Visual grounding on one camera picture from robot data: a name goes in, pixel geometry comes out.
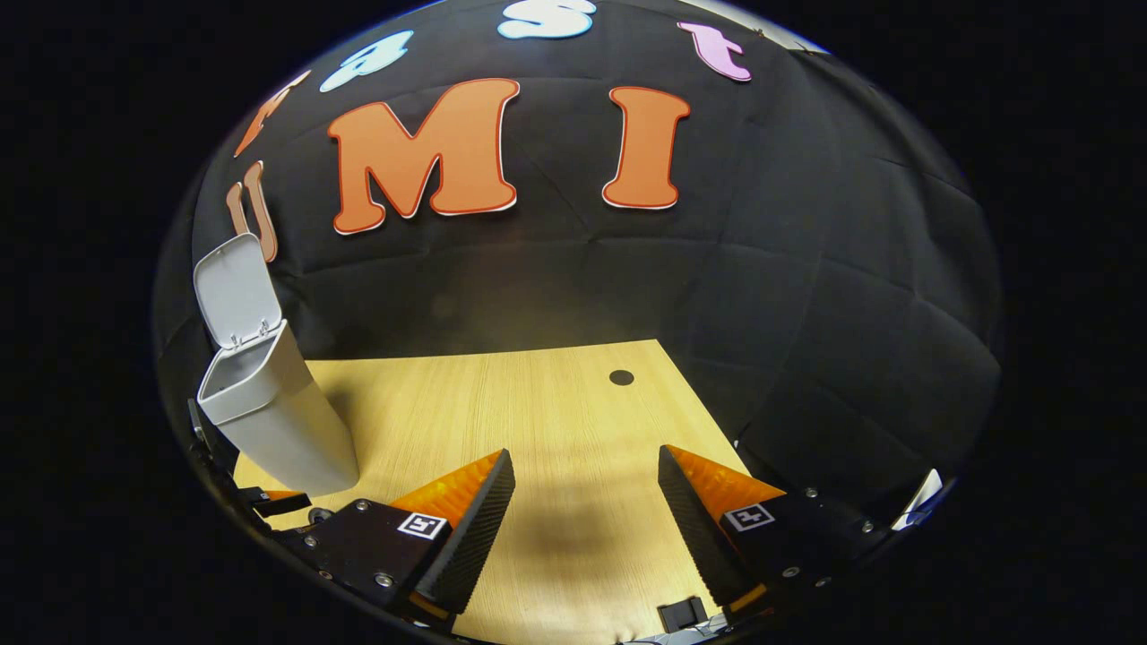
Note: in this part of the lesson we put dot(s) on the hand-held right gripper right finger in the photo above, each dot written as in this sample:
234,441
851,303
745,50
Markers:
694,537

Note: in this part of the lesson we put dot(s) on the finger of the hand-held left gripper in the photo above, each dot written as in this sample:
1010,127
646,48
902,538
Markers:
282,503

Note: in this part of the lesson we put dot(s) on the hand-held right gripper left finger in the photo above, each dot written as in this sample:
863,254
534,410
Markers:
470,546

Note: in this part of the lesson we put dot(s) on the white desktop garbage bin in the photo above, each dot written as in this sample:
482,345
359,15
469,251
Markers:
287,430

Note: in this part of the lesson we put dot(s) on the wooden desktop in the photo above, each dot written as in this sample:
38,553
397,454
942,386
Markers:
556,421

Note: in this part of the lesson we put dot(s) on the small black box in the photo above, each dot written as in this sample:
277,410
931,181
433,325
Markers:
683,614

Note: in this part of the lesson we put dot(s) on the black round desk grommet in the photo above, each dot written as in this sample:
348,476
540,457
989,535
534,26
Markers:
621,377

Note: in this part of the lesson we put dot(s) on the white flat strip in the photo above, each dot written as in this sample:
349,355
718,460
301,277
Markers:
923,497

